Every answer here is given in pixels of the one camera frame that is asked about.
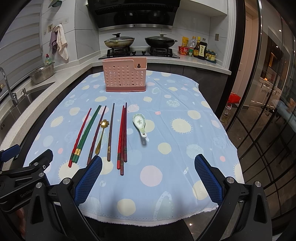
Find bright red chopstick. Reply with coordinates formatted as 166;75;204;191
68;108;92;168

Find dark maroon chopstick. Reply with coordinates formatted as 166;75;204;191
87;106;107;165

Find red glossy chopstick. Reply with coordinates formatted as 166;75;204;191
117;106;125;170
120;106;125;176

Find dark brown chopstick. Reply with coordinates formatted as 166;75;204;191
107;103;115;162

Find white ceramic soup spoon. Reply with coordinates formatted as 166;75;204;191
132;113;149;142

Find dark red patterned chopstick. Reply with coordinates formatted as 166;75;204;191
123;102;127;163

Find chrome kitchen faucet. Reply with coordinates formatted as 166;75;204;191
0;67;19;107

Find gold flower spoon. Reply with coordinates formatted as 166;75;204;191
95;119;109;155

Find clear bottle on floor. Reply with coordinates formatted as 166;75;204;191
220;103;232;126

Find blue polka dot tablecloth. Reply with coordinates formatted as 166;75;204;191
25;71;244;226

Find stainless steel bowl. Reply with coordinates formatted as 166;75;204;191
30;62;54;84

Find red bag on floor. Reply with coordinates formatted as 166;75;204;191
227;92;241;104

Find green dish soap bottle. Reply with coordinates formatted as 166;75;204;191
45;54;52;65

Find white hanging towel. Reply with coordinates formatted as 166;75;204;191
53;24;69;61

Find pink perforated utensil holder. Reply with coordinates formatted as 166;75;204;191
102;57;147;92

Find purple hanging cloth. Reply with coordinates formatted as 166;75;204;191
49;31;58;55

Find condiment jars on teal tray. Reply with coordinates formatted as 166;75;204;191
205;49;216;64

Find small green lid jar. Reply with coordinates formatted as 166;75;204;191
188;48;194;57

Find amber sauce bottle yellow cap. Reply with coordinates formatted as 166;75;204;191
193;37;201;58

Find red instant noodle cup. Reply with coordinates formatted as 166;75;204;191
178;46;190;56

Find dark soy sauce bottle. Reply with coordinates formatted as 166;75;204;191
198;41;207;60

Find beige wok with lid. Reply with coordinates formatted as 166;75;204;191
104;33;135;49

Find black gas stove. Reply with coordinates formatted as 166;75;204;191
99;47;180;59

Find clear plastic oil bottle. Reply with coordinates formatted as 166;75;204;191
189;36;197;49

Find yellow seasoning packet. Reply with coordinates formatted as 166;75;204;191
182;36;189;47

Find black wok with lid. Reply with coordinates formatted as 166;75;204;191
145;33;177;49

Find black range hood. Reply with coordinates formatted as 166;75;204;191
88;0;180;30

